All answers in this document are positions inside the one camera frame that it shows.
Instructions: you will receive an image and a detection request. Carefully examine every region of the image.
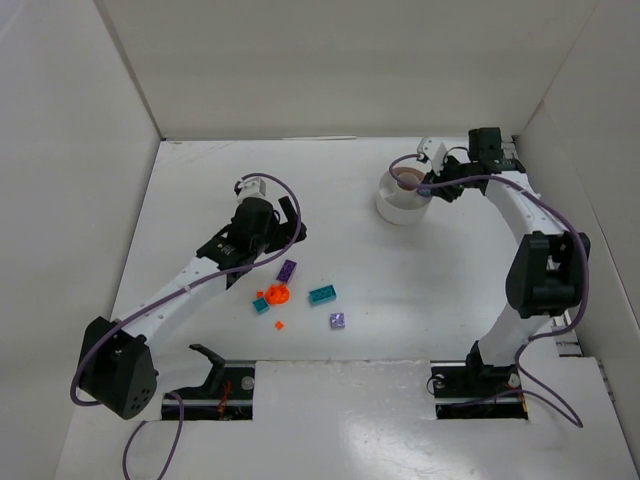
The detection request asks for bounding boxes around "dark purple lego brick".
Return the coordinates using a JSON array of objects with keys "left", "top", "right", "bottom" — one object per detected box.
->
[{"left": 276, "top": 259, "right": 297, "bottom": 284}]

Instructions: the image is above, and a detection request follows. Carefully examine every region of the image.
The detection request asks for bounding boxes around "orange round lego piece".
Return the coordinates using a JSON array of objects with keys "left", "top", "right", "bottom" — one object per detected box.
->
[{"left": 264, "top": 284, "right": 290, "bottom": 305}]

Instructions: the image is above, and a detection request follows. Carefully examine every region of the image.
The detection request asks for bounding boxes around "teal small lego brick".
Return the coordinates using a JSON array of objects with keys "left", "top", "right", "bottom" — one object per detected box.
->
[{"left": 253, "top": 297, "right": 270, "bottom": 315}]

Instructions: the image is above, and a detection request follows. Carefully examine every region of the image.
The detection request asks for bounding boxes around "teal long lego brick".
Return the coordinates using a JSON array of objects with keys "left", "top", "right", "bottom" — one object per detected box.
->
[{"left": 309, "top": 285, "right": 337, "bottom": 306}]

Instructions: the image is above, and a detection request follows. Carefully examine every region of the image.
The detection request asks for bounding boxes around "lavender square lego plate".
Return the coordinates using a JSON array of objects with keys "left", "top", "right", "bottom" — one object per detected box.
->
[{"left": 329, "top": 313, "right": 346, "bottom": 330}]

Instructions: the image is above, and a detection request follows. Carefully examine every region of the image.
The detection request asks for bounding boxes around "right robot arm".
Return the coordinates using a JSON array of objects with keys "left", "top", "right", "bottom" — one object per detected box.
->
[{"left": 418, "top": 127, "right": 590, "bottom": 382}]

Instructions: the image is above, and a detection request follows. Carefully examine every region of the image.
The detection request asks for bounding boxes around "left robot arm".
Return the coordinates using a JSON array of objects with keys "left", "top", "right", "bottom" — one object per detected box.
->
[{"left": 71, "top": 195, "right": 306, "bottom": 420}]

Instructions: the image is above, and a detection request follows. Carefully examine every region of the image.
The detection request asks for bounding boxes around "white round divided container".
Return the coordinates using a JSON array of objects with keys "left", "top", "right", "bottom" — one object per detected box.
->
[{"left": 375, "top": 172, "right": 431, "bottom": 226}]

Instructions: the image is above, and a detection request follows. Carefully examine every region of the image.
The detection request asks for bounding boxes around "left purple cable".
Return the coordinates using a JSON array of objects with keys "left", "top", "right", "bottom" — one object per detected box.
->
[{"left": 69, "top": 173, "right": 303, "bottom": 480}]

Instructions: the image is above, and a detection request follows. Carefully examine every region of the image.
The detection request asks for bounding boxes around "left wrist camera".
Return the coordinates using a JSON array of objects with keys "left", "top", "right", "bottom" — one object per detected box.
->
[{"left": 234, "top": 176, "right": 266, "bottom": 203}]

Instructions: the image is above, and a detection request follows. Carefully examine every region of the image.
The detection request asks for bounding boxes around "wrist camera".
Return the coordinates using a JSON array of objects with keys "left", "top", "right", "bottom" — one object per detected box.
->
[
  {"left": 417, "top": 137, "right": 447, "bottom": 176},
  {"left": 234, "top": 176, "right": 266, "bottom": 203}
]

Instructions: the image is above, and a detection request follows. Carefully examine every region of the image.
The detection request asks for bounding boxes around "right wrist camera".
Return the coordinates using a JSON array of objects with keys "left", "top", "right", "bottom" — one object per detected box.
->
[{"left": 417, "top": 137, "right": 447, "bottom": 176}]

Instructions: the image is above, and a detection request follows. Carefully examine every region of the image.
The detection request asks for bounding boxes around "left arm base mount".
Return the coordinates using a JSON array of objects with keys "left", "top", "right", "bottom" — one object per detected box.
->
[{"left": 175, "top": 344, "right": 256, "bottom": 421}]

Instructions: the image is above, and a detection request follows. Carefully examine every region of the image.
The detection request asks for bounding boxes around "aluminium rail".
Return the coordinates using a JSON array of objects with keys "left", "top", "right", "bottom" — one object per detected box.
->
[{"left": 498, "top": 142, "right": 584, "bottom": 357}]

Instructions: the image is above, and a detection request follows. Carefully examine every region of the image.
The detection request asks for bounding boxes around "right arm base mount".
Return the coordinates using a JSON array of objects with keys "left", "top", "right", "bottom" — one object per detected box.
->
[{"left": 426, "top": 364, "right": 528, "bottom": 420}]

